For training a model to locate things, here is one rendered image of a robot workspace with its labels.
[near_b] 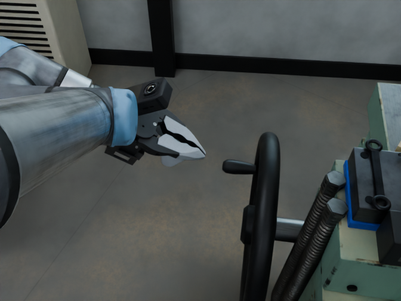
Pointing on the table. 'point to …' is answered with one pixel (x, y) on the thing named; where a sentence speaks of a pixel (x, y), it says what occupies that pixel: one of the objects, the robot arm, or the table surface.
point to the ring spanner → (378, 175)
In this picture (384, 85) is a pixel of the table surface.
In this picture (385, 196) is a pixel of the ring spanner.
